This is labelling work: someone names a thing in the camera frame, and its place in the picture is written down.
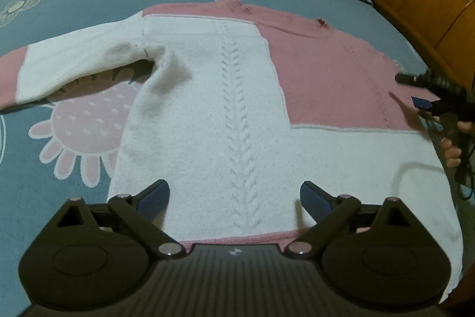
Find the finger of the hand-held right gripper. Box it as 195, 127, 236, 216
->
412, 96, 452, 116
394, 73, 467, 97

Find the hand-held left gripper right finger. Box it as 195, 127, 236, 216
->
285, 180, 413, 259

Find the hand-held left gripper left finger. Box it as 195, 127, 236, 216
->
56, 179, 186, 259

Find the pink and white knit sweater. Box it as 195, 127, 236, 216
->
0, 0, 464, 303

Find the person's right hand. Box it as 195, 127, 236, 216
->
441, 139, 462, 168

